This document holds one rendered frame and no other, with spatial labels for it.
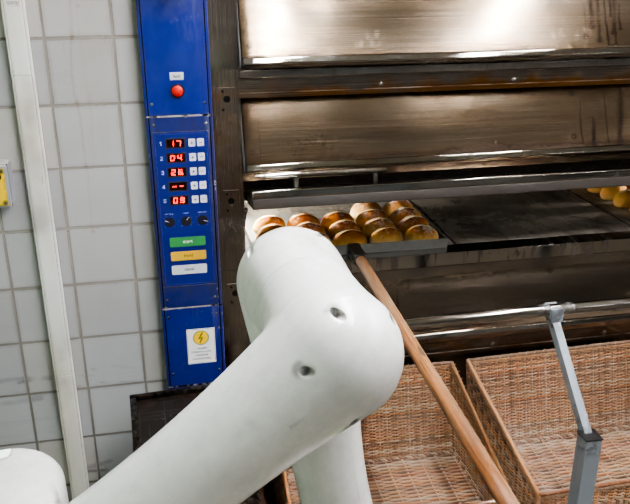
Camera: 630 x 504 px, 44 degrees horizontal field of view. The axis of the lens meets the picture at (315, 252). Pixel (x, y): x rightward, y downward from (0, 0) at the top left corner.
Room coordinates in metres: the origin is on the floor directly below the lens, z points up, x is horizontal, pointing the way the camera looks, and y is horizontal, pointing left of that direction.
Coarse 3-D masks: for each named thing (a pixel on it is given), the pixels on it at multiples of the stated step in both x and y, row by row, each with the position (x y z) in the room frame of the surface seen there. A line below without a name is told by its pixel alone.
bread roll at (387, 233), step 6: (384, 228) 2.05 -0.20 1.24; (390, 228) 2.05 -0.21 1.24; (372, 234) 2.04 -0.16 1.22; (378, 234) 2.03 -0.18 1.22; (384, 234) 2.03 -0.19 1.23; (390, 234) 2.03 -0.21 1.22; (396, 234) 2.04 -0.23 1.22; (372, 240) 2.03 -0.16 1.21; (378, 240) 2.02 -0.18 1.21; (384, 240) 2.02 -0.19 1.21; (390, 240) 2.02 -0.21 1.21; (396, 240) 2.03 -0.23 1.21; (402, 240) 2.05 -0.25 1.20
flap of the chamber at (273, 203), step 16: (480, 176) 2.06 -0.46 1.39; (624, 176) 1.95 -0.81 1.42; (368, 192) 1.81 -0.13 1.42; (384, 192) 1.82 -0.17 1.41; (400, 192) 1.83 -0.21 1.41; (416, 192) 1.83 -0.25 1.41; (432, 192) 1.84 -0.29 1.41; (448, 192) 1.85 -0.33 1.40; (464, 192) 1.86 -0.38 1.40; (480, 192) 1.86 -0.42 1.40; (496, 192) 1.87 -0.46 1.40; (512, 192) 1.88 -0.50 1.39; (256, 208) 1.75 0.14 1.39; (272, 208) 1.76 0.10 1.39
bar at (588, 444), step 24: (480, 312) 1.64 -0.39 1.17; (504, 312) 1.64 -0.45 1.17; (528, 312) 1.65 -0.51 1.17; (552, 312) 1.66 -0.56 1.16; (576, 312) 1.68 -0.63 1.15; (552, 336) 1.65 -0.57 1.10; (576, 384) 1.55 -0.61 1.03; (576, 408) 1.51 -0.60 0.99; (576, 456) 1.47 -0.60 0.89; (576, 480) 1.46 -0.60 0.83
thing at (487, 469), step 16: (368, 272) 1.80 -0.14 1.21; (384, 288) 1.71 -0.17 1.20; (384, 304) 1.63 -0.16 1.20; (400, 320) 1.54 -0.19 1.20; (416, 352) 1.40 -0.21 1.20; (432, 368) 1.33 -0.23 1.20; (432, 384) 1.28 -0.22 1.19; (448, 400) 1.22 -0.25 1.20; (448, 416) 1.19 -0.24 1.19; (464, 416) 1.18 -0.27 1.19; (464, 432) 1.13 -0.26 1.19; (464, 448) 1.11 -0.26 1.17; (480, 448) 1.08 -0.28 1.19; (480, 464) 1.04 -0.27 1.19; (496, 480) 1.00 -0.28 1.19; (496, 496) 0.97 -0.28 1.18; (512, 496) 0.96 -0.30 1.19
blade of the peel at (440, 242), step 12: (252, 216) 2.29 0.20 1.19; (288, 216) 2.29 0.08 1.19; (252, 228) 2.19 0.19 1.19; (360, 228) 2.19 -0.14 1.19; (396, 228) 2.19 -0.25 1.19; (252, 240) 2.09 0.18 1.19; (420, 240) 2.03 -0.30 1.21; (432, 240) 2.04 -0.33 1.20; (444, 240) 2.04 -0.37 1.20; (372, 252) 2.01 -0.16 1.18
